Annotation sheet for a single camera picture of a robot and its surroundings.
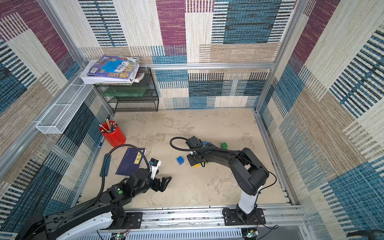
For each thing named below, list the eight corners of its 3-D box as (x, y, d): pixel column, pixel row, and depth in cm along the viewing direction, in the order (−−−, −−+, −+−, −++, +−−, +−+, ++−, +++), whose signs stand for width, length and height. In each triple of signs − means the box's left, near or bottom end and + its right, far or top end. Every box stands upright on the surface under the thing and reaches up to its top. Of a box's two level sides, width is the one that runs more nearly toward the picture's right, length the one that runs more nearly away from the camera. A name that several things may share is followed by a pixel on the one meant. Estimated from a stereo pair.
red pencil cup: (109, 148, 103) (96, 132, 89) (113, 137, 108) (102, 120, 95) (123, 148, 103) (112, 132, 89) (127, 137, 108) (117, 120, 95)
